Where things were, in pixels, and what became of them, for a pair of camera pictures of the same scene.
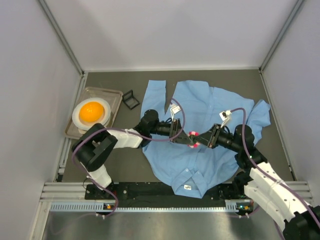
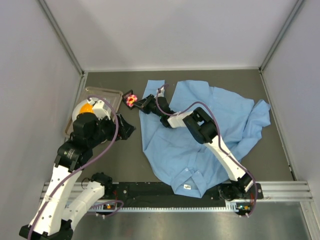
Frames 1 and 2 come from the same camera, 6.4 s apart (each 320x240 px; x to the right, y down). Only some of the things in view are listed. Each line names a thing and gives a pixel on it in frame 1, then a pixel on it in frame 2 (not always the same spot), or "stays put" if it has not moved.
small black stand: (129, 100) stays put
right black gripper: (214, 136) to (145, 104)
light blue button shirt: (193, 170) stays put
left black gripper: (175, 130) to (122, 127)
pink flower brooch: (194, 144) to (131, 99)
